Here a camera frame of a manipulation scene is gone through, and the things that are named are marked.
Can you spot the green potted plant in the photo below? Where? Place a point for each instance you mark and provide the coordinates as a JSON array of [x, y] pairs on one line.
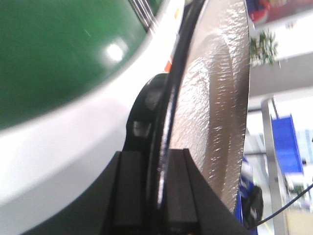
[[263, 48]]

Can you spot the beige plate black rim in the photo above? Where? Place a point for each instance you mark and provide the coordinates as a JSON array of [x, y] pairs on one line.
[[210, 117]]

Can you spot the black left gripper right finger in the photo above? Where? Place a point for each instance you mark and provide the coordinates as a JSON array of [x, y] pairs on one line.
[[192, 207]]

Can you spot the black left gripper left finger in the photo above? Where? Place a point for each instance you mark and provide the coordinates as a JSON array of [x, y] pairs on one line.
[[117, 201]]

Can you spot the white outer conveyor rim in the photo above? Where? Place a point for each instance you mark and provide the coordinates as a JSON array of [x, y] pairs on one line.
[[70, 71]]

